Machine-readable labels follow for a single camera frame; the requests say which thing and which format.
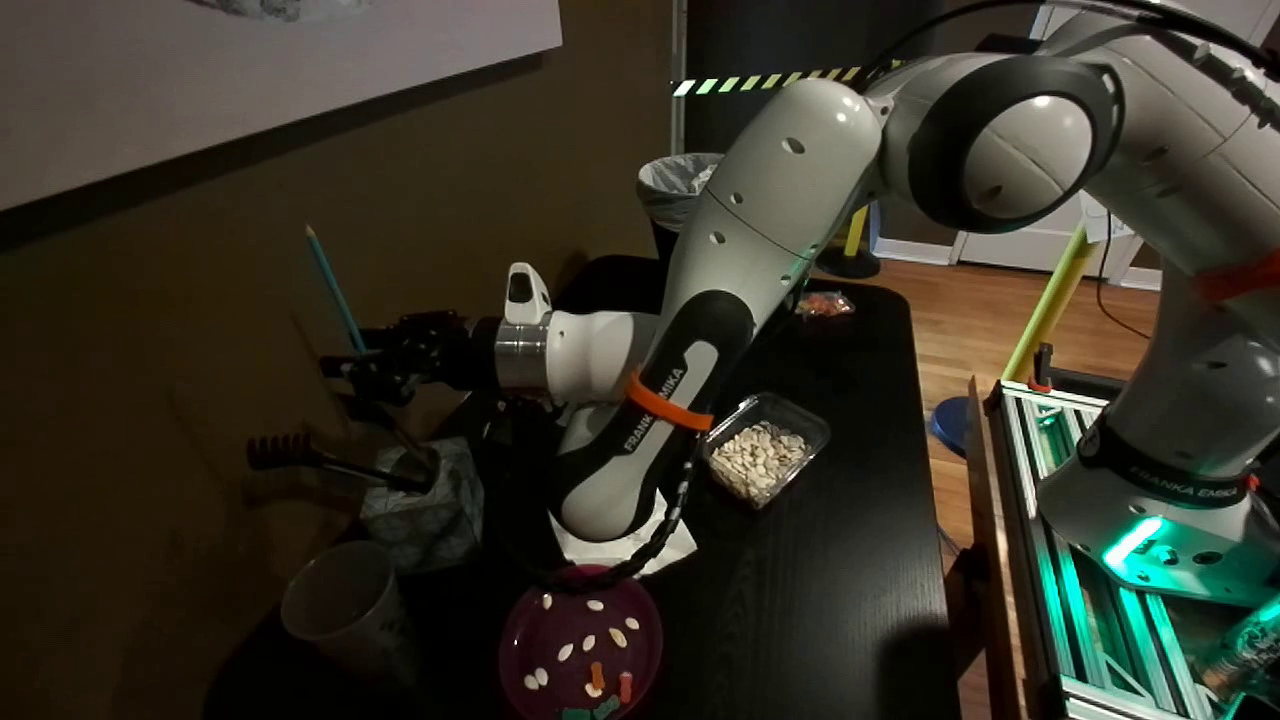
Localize black bin with white liner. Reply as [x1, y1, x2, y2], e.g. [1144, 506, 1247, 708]
[632, 149, 733, 259]

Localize dark bristle brush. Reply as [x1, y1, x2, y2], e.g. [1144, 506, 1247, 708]
[242, 426, 340, 478]

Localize clear container of nuts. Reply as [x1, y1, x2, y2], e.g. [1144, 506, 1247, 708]
[699, 388, 835, 513]

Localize small clear snack packet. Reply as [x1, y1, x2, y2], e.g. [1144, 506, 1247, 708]
[791, 286, 859, 325]

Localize white paper napkin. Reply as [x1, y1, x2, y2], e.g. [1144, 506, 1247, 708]
[548, 506, 705, 581]

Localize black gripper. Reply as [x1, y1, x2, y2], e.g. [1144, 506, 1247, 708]
[316, 307, 502, 414]

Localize blue round floor object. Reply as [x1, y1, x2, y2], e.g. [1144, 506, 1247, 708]
[928, 391, 987, 461]

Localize yellow pole floor stand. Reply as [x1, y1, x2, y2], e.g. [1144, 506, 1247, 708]
[810, 202, 885, 286]

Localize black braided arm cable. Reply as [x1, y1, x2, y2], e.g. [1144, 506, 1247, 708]
[581, 452, 705, 588]

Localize striped hazard tape bar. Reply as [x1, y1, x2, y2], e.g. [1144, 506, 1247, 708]
[668, 63, 873, 105]

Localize wooden side board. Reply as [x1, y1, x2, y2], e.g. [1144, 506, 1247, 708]
[964, 377, 1041, 720]

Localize yellow-green slanted bar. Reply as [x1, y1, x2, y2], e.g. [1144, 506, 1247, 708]
[995, 226, 1100, 388]

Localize orange cable strap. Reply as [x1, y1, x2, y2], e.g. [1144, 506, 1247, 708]
[619, 369, 719, 441]

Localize black metal tongs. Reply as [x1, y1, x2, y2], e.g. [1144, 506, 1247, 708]
[316, 445, 444, 496]

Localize grey patterned box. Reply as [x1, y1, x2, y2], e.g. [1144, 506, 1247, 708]
[355, 433, 487, 581]

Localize white wall board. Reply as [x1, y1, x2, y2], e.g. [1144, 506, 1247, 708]
[0, 0, 566, 215]

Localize white plastic cup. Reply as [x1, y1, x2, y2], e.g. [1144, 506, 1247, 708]
[275, 537, 416, 687]

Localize aluminium profile frame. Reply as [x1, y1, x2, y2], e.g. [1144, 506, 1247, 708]
[985, 377, 1280, 720]

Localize thin dark cable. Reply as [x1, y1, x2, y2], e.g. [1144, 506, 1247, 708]
[1090, 259, 1160, 343]

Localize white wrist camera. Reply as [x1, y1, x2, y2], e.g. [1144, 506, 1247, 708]
[499, 259, 558, 333]

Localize white panel door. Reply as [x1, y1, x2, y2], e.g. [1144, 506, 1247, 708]
[873, 183, 1176, 297]

